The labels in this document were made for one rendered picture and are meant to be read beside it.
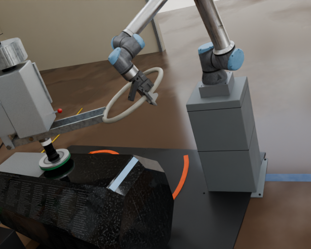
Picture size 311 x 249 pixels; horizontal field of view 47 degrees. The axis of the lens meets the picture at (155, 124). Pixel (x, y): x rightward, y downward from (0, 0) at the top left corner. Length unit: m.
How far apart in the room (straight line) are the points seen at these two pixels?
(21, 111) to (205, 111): 1.25
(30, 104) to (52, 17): 5.79
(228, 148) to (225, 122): 0.23
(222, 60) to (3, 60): 1.35
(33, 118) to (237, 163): 1.52
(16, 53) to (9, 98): 0.27
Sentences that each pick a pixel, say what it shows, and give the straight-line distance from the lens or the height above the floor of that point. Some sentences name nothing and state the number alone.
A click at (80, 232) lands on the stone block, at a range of 2.22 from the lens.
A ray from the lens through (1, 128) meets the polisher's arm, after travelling 2.41.
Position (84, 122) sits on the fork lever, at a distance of 2.28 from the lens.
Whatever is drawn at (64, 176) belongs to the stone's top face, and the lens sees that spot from 2.39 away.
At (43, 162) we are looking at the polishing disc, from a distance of 2.55.
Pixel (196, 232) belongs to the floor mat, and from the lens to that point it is 2.76.
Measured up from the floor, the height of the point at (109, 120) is 1.11.
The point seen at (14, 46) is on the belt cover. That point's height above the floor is 1.65.
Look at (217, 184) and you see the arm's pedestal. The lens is 3.00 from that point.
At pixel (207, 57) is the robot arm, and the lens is 2.54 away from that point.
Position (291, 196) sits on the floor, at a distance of 2.94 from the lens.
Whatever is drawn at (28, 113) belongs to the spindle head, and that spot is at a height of 1.26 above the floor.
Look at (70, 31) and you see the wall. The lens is 7.82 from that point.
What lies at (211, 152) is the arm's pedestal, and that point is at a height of 0.41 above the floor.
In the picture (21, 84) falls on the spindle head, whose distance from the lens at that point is 2.22.
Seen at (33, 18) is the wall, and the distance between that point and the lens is 8.25.
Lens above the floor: 1.97
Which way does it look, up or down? 27 degrees down
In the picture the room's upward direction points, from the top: 18 degrees counter-clockwise
